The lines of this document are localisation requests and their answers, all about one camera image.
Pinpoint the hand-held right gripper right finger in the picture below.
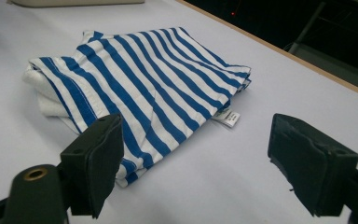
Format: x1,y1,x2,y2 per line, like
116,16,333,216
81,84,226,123
267,113,358,218

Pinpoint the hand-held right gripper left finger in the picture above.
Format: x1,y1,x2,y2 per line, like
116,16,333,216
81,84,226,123
60,113,125,219

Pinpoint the blue white striped baby romper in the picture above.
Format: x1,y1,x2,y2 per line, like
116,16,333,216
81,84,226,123
21,26,252,189

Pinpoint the beige plastic basket grey rim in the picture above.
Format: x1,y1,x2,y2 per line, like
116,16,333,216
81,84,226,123
6,0,145,8

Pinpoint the white metal table frame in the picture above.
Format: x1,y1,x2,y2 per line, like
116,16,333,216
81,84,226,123
287,0,358,94

